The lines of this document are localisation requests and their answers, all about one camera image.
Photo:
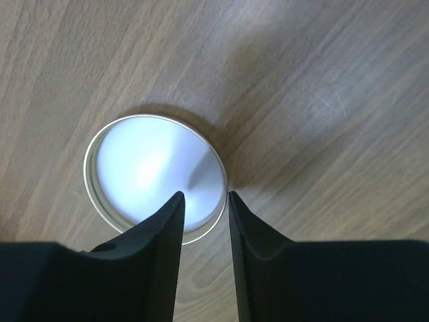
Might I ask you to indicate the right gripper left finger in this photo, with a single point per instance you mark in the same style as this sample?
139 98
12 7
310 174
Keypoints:
132 277

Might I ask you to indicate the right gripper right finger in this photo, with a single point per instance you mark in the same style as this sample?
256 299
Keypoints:
277 279

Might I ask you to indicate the white round lid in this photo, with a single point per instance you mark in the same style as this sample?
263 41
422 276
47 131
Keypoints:
134 164

